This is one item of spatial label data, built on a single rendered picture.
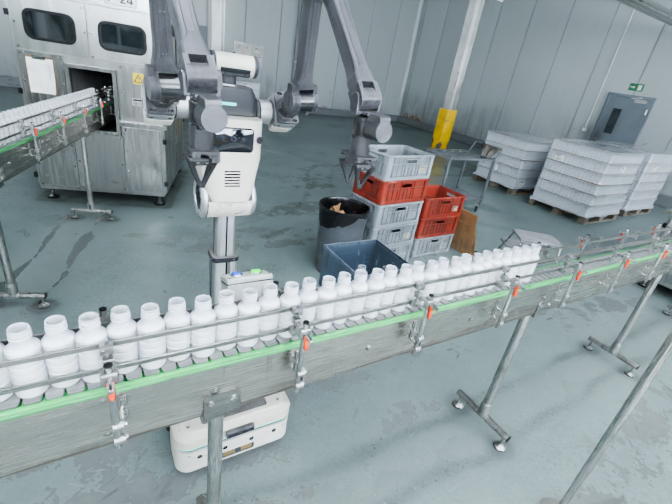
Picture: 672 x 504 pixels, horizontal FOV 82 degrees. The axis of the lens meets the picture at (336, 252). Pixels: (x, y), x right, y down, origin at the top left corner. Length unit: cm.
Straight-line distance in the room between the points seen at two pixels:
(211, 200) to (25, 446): 88
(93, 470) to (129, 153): 325
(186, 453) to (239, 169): 120
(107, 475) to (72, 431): 105
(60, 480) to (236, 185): 144
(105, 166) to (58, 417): 387
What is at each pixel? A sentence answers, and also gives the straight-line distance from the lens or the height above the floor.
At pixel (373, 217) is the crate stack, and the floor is 54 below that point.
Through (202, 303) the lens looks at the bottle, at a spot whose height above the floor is 116.
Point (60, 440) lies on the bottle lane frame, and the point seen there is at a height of 88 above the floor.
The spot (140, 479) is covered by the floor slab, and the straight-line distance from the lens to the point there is 212.
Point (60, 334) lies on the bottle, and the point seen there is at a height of 114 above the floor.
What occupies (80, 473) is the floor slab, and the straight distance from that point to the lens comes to 220.
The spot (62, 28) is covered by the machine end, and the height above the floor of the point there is 163.
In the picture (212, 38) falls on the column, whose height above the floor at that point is 179.
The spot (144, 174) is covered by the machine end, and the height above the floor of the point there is 36.
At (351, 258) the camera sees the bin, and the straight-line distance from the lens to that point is 197.
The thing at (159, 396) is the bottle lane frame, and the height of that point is 93.
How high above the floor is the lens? 172
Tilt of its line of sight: 26 degrees down
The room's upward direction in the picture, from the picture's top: 10 degrees clockwise
